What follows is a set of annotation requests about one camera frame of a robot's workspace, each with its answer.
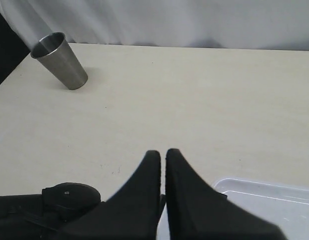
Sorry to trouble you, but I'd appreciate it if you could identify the white rectangular tray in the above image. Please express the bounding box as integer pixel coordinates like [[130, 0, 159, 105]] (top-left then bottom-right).
[[156, 176, 309, 240]]

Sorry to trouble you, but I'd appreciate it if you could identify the white backdrop curtain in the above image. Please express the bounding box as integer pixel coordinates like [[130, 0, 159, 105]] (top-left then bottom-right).
[[0, 0, 309, 51]]

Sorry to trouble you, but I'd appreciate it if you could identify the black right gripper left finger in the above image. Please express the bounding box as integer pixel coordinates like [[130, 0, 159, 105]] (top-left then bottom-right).
[[56, 150, 161, 240]]

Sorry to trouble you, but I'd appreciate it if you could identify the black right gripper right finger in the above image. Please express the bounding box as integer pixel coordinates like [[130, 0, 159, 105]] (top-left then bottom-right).
[[165, 148, 286, 240]]

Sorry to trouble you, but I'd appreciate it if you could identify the stainless steel cup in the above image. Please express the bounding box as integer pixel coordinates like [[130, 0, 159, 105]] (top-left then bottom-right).
[[30, 32, 88, 90]]

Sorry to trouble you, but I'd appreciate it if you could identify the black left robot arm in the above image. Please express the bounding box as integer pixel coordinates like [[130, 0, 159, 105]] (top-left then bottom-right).
[[0, 182, 101, 240]]

